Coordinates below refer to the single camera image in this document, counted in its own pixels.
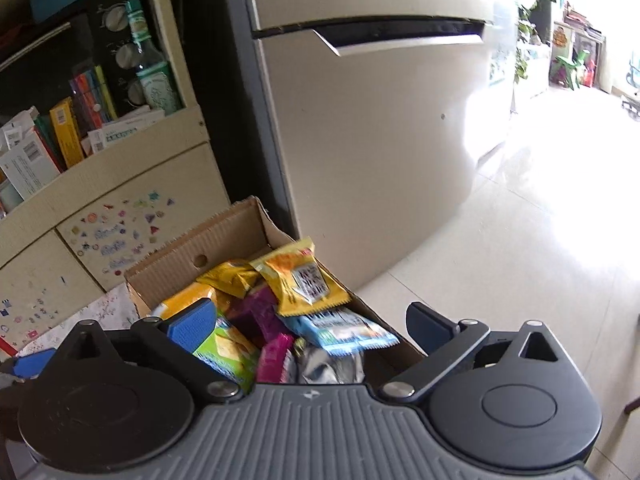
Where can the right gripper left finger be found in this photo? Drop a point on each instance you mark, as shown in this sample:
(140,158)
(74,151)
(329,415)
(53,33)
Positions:
(172,343)

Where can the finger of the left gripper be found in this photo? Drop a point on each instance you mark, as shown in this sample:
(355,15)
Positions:
(20,368)

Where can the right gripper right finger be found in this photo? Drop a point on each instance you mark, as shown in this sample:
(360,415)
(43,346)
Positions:
(446,344)

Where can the green yellow snack bag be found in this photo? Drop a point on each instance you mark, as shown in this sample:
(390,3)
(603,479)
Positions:
(228,352)

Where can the yellow striped snack bag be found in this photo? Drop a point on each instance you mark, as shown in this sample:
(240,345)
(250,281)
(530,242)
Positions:
(226,285)

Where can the purple snack bag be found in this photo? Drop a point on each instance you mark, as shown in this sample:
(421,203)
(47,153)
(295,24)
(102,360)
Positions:
(255,316)

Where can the pink white snack packet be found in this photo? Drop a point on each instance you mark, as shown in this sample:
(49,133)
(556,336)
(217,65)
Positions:
(276,364)

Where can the light blue snack packet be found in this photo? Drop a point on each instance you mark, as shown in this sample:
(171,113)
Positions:
(340,332)

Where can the silver snack packet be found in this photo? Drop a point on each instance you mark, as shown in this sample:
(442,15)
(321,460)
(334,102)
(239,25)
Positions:
(315,366)

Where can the yellow snack packet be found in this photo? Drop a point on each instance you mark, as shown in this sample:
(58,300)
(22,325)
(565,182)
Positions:
(298,281)

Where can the red box on floor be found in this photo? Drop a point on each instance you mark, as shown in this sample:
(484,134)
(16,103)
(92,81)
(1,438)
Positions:
(7,348)

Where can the cream cabinet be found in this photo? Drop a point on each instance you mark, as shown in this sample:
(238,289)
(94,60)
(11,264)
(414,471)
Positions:
(74,240)

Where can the cardboard box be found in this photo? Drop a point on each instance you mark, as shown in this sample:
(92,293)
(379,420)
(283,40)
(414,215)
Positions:
(245,231)

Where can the white carton on shelf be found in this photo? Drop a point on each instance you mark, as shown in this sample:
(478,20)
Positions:
(29,166)

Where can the yellow box on shelf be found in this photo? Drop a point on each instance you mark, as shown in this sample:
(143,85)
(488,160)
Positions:
(66,130)

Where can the beige refrigerator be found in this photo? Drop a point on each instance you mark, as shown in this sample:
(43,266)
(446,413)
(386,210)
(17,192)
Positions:
(365,113)

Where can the green glass bottle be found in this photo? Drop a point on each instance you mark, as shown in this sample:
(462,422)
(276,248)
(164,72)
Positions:
(153,70)

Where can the green plant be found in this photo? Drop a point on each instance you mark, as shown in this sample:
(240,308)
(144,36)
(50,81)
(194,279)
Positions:
(534,22)

